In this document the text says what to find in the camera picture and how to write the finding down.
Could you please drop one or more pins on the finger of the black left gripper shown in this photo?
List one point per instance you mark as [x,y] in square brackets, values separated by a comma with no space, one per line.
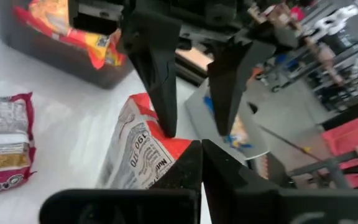
[228,81]
[157,62]

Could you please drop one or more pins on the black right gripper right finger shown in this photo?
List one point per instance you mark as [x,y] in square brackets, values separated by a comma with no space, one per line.
[244,199]

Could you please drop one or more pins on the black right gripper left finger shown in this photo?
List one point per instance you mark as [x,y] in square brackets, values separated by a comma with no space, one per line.
[166,205]

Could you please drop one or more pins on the blue yellow Maruchan ramen pack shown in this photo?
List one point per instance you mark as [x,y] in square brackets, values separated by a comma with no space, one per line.
[238,137]

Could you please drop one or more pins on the maroon Maruchan ramen pack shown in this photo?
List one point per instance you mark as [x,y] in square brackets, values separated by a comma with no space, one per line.
[5,140]

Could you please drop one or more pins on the white plastic bin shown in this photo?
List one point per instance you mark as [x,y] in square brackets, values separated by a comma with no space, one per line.
[197,124]

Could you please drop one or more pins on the dark grey plastic bin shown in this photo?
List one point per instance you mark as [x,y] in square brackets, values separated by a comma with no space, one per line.
[57,62]

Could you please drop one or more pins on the white statue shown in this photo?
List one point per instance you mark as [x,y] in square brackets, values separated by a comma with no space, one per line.
[331,21]

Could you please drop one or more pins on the red shelving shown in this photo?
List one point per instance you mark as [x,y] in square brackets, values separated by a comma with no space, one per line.
[350,133]

